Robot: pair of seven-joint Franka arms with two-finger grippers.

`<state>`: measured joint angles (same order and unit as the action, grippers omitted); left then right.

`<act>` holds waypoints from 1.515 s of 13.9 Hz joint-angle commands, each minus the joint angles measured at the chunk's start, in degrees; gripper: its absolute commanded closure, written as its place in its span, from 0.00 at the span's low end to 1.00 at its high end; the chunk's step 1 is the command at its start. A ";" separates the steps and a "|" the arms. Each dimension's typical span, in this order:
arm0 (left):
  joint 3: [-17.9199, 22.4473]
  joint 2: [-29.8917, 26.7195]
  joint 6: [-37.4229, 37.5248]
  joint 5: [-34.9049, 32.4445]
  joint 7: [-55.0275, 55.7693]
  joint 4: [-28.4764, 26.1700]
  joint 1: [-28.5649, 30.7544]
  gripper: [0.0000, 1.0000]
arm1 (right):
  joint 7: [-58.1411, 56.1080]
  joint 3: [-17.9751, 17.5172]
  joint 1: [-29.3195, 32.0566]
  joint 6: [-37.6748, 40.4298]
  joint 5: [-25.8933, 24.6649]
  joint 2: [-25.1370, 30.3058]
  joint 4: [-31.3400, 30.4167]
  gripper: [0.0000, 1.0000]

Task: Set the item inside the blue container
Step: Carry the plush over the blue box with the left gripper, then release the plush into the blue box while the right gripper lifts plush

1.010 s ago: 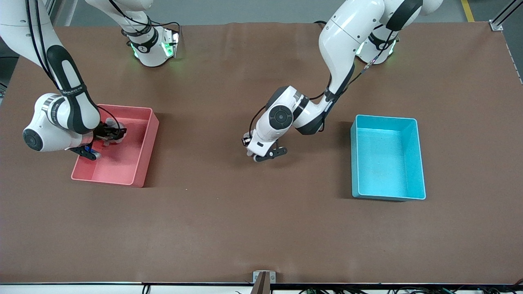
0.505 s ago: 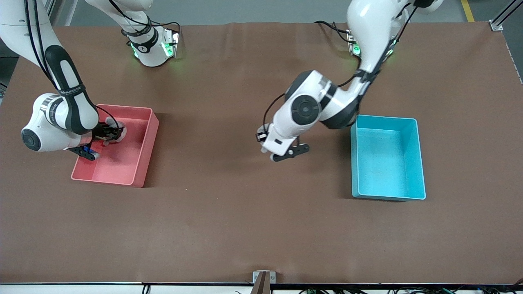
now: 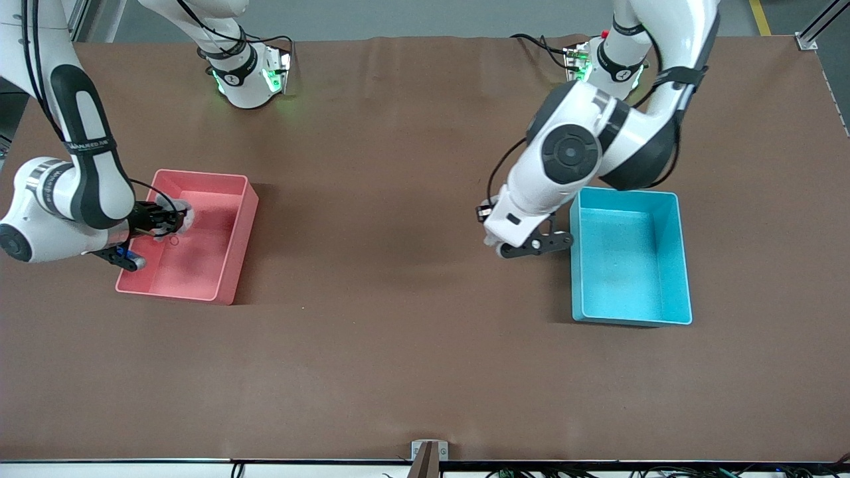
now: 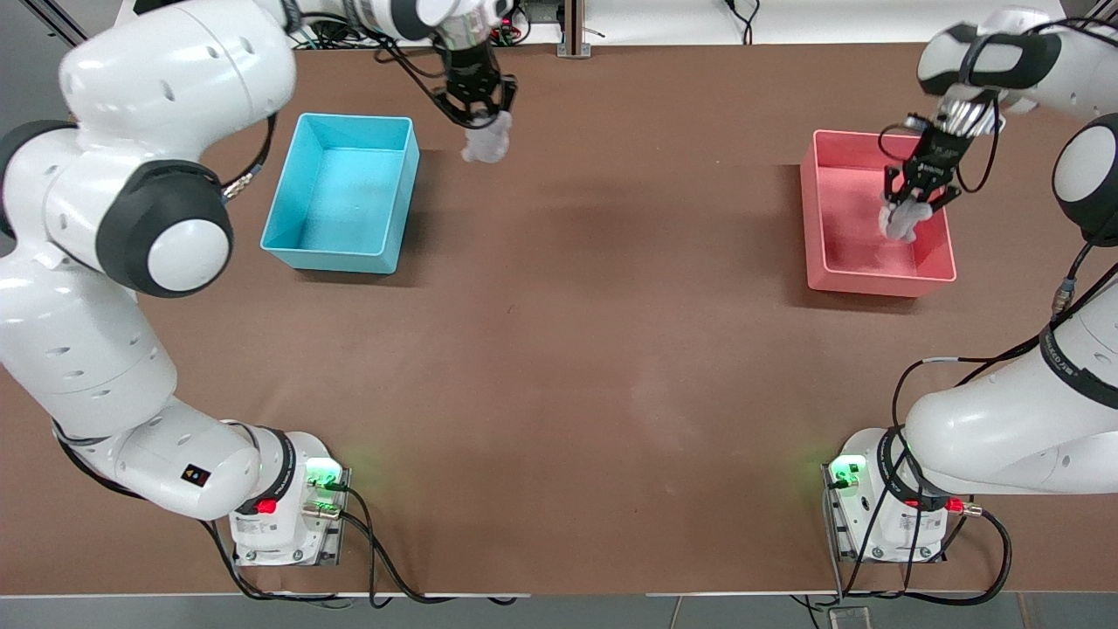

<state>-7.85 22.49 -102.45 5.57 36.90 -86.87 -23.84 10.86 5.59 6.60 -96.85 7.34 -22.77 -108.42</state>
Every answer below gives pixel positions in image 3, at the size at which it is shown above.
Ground grey metal bracket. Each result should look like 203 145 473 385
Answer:
411 440 449 462

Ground aluminium frame profile with foot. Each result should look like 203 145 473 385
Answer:
797 0 850 51

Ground black left base cable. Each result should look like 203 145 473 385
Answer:
510 33 573 70

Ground black right base cable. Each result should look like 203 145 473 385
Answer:
247 32 295 70

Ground grey plush toy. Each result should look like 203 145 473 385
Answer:
154 198 195 241

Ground upright aluminium frame profile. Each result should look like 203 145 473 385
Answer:
66 0 94 42

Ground right arm base connector plate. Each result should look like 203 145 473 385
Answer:
262 45 293 95

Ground black base cable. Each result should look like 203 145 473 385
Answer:
247 32 295 70
510 33 573 70

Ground left arm base connector plate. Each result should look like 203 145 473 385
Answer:
563 43 592 84

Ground blue plastic box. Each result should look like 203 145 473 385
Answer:
570 186 693 327

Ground brown table mat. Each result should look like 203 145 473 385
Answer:
0 35 850 462

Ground pink plastic box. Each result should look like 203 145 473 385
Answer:
115 169 260 306

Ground brown post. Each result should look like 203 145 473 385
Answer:
406 441 440 478

